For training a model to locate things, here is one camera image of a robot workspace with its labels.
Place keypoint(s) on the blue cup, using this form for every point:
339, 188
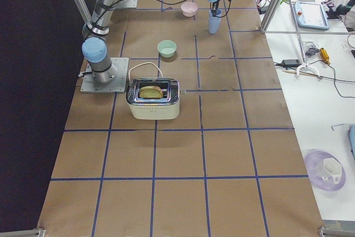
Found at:
213, 30
214, 21

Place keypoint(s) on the pink bowl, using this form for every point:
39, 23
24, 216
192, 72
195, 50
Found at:
189, 9

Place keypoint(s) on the green bowl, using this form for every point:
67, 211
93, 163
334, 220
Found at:
167, 48

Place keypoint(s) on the blue white teach pendant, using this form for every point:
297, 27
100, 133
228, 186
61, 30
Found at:
310, 15

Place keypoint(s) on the black power adapter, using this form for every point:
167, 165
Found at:
291, 63

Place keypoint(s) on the toast slice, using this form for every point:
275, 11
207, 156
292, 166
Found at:
150, 92

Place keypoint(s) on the white claw grabber stick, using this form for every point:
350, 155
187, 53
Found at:
305, 65

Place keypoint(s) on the cream chrome toaster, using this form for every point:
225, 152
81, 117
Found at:
165, 108

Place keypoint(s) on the orange metal tool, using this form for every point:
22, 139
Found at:
324, 56

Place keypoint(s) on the purple plate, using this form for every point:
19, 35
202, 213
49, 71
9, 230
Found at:
314, 165

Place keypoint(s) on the white hexagonal cup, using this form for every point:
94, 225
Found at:
332, 171

